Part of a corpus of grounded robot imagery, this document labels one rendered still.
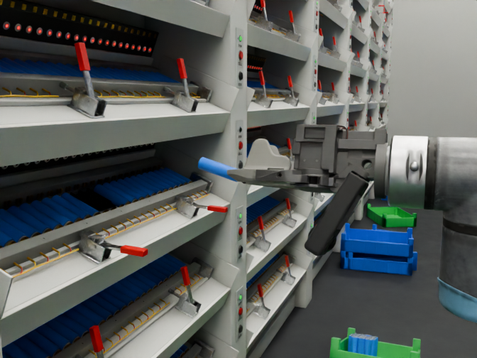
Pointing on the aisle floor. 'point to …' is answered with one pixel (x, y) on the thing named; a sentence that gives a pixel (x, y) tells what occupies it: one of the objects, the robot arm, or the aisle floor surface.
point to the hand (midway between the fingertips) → (238, 179)
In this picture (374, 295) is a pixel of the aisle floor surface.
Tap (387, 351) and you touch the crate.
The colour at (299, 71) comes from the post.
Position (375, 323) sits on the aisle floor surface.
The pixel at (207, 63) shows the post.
